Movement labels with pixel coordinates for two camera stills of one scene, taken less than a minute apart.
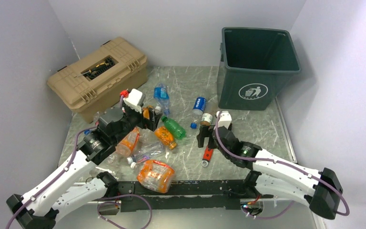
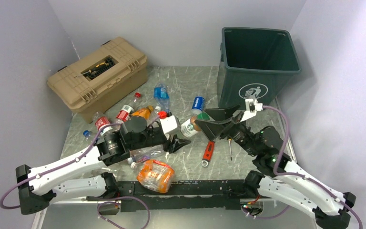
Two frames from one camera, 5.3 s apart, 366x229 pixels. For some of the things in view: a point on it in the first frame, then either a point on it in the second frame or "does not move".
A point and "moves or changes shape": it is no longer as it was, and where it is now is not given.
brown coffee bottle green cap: [206, 119] moves or changes shape
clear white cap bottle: [157, 112] does not move
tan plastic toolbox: [94, 84] does not move
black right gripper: [204, 132] → [211, 129]
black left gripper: [150, 123] → [177, 144]
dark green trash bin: [255, 64] does not move
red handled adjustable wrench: [207, 155] does not move
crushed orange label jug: [155, 176] does not move
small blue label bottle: [199, 106] does not move
